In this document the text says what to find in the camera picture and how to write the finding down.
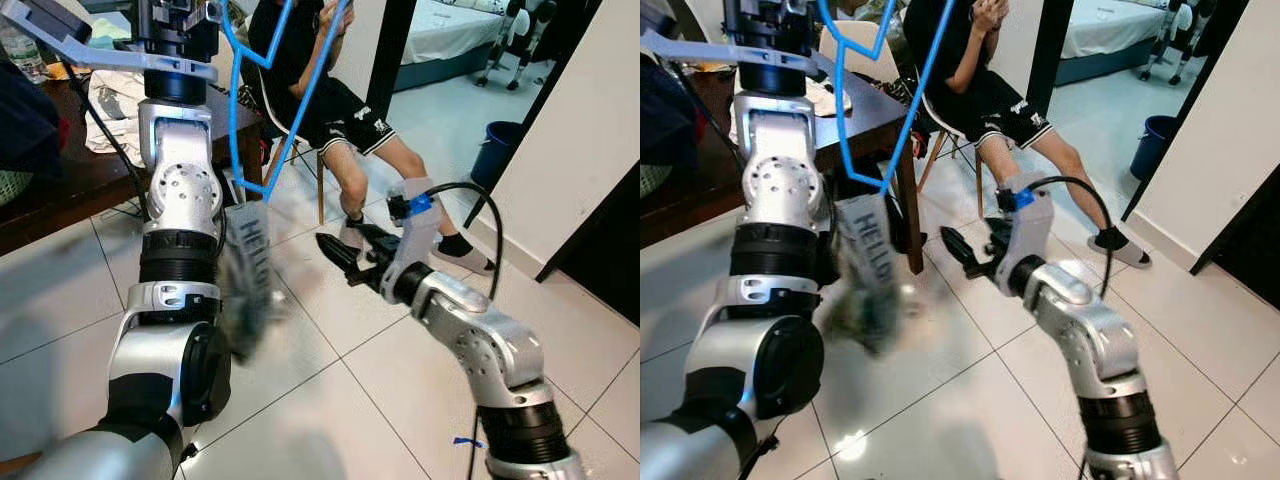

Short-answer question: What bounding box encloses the grey HELLO collar shirt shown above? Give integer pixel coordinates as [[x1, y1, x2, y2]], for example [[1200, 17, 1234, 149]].
[[820, 195, 906, 356], [218, 200, 291, 363]]

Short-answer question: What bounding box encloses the blue plastic clothes hanger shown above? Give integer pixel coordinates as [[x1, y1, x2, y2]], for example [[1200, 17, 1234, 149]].
[[815, 0, 956, 193], [220, 0, 353, 198]]

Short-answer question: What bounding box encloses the black red patterned garment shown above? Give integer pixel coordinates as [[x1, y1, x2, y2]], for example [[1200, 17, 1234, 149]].
[[895, 75, 926, 161], [232, 75, 276, 116]]

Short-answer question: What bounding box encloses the person in black shorts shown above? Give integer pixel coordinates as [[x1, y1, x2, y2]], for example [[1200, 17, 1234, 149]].
[[245, 0, 496, 276], [900, 0, 1153, 269]]

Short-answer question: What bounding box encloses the blue bucket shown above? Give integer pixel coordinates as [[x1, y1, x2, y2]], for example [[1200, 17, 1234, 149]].
[[1130, 115, 1181, 181], [470, 120, 523, 191]]

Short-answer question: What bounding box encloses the dark brown wooden table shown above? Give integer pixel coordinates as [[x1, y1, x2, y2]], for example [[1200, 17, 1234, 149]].
[[0, 75, 266, 256], [640, 60, 926, 276]]

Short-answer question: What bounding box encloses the bed with white mattress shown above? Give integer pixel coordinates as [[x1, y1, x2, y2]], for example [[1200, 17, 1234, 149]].
[[400, 0, 521, 93], [1060, 0, 1176, 86]]

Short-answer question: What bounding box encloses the black cabinet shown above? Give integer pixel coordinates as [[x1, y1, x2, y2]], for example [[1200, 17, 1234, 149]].
[[1190, 190, 1280, 279], [535, 165, 641, 326]]

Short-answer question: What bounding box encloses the white black humanoid robot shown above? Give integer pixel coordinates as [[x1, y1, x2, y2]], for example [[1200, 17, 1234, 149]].
[[1140, 0, 1216, 86], [478, 0, 559, 91]]

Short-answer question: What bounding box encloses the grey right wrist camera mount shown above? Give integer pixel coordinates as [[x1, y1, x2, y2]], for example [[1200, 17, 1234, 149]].
[[385, 178, 443, 291], [1000, 172, 1056, 291]]

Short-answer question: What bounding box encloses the black door frame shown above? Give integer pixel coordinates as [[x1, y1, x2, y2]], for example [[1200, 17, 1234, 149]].
[[365, 0, 603, 191], [1030, 0, 1253, 223]]

